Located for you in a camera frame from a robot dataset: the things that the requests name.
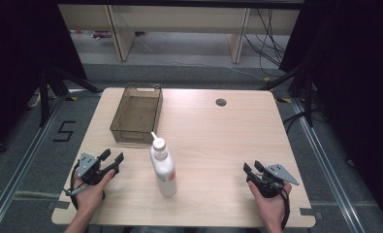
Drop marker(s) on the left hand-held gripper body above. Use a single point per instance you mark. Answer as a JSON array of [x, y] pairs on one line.
[[88, 166]]

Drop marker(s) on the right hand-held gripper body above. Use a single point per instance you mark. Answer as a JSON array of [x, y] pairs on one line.
[[273, 180]]

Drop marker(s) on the white spray bottle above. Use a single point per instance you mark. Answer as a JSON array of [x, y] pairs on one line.
[[162, 169]]

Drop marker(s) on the brown translucent plastic basket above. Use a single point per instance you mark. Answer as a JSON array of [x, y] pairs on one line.
[[137, 114]]

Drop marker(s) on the person's right hand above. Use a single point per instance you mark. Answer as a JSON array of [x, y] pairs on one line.
[[270, 204]]

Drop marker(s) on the person's left hand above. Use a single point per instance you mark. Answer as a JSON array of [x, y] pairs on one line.
[[92, 191]]

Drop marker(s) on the black metal stand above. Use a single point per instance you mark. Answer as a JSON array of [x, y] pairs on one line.
[[55, 87], [297, 90]]

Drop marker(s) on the beige wooden desk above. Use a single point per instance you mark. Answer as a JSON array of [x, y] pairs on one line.
[[179, 29]]

